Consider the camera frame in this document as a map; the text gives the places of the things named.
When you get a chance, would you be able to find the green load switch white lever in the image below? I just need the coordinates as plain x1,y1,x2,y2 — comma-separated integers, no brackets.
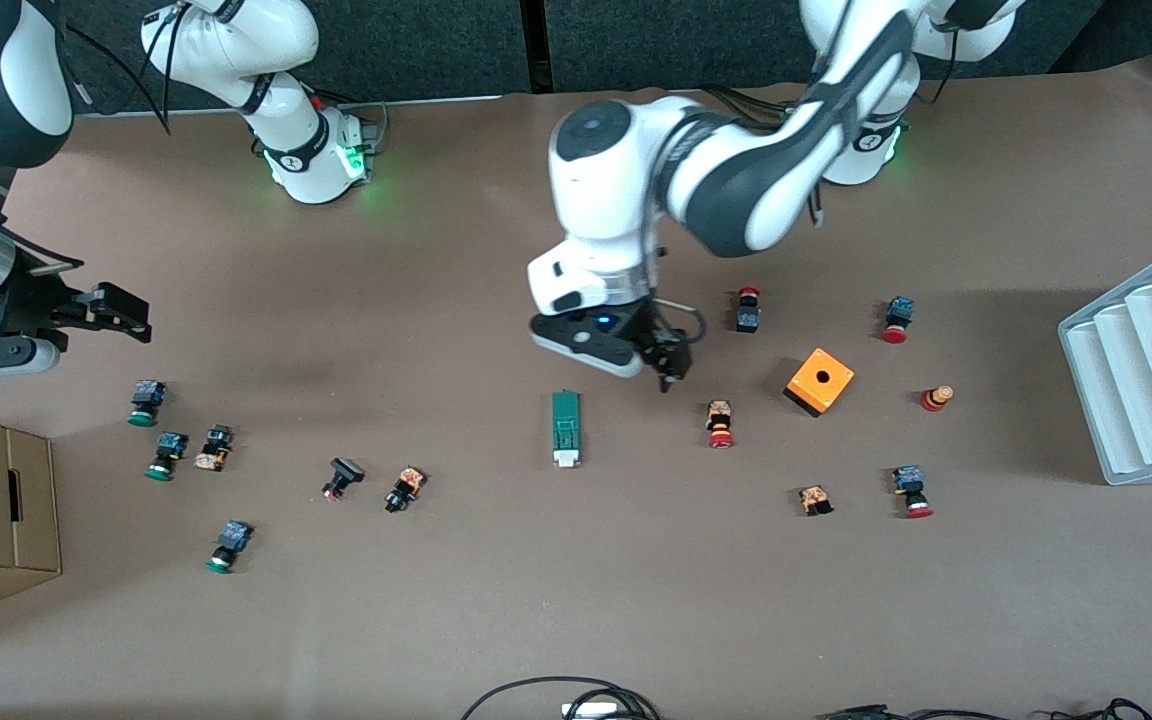
550,390,583,469

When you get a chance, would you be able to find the green push button blue block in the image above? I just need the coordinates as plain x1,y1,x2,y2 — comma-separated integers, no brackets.
145,432,189,482
205,520,255,575
128,380,168,428

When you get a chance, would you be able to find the red button blue block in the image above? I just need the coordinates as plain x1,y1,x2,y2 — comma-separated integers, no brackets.
892,465,935,520
881,296,916,345

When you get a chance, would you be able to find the black square button red base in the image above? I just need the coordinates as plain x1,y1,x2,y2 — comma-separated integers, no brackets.
322,457,367,502

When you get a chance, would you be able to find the black button orange block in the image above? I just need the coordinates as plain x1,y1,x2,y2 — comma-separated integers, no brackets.
384,465,428,514

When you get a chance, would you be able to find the grey ribbed plastic tray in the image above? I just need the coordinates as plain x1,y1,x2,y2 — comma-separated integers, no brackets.
1058,238,1152,486

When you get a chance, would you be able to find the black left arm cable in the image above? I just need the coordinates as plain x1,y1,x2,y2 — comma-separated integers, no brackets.
648,292,707,347

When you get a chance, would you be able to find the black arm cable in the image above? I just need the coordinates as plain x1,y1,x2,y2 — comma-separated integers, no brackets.
64,5,185,136
648,292,707,347

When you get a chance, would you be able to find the black tan switch module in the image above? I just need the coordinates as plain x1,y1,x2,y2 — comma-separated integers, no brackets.
193,425,235,472

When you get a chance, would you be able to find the orange button enclosure box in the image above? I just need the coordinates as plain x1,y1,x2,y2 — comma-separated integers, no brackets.
784,347,856,418

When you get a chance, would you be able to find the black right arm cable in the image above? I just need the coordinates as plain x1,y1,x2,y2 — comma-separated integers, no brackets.
64,5,185,136

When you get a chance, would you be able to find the black base cable bundle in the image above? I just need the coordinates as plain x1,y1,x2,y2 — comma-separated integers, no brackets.
704,85,799,131

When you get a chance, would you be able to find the black looped floor cable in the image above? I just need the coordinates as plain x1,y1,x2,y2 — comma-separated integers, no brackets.
461,677,659,720

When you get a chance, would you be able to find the black thin cable bundle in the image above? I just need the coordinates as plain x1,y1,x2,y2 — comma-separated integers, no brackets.
818,698,1152,720

